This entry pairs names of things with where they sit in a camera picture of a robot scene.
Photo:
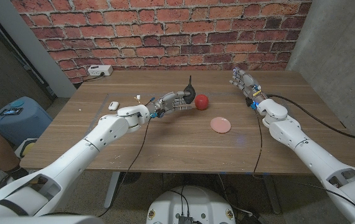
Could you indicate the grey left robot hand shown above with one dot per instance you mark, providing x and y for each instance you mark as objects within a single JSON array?
[{"x": 169, "y": 101}]

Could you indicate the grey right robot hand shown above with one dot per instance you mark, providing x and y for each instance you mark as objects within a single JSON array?
[{"x": 246, "y": 84}]

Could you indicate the black rubber air blower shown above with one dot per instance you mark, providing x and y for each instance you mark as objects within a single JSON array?
[{"x": 191, "y": 93}]

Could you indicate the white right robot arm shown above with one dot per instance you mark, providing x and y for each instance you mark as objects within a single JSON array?
[{"x": 314, "y": 158}]

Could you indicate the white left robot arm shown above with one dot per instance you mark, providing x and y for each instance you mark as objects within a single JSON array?
[{"x": 81, "y": 158}]

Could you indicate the white airpods case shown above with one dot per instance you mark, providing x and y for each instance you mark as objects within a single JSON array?
[{"x": 113, "y": 106}]

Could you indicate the red apple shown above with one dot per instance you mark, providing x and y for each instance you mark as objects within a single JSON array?
[{"x": 201, "y": 102}]

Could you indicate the pink round plate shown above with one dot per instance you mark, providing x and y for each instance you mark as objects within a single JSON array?
[{"x": 220, "y": 125}]

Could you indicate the red brick print backdrop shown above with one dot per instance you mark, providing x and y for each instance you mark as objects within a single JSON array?
[{"x": 165, "y": 34}]

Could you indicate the white power strip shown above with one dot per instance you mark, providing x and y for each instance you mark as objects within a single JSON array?
[{"x": 99, "y": 70}]

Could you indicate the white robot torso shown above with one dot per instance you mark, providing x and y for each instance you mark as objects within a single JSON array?
[{"x": 191, "y": 205}]

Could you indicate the white yellow floor object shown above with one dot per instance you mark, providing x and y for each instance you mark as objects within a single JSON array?
[{"x": 28, "y": 147}]

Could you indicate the blue plastic stool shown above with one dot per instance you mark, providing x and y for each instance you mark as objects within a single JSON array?
[{"x": 21, "y": 127}]

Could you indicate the teal round disc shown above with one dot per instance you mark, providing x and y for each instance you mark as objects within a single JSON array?
[{"x": 17, "y": 103}]

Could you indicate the black small device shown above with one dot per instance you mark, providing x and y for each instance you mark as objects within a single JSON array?
[{"x": 11, "y": 111}]

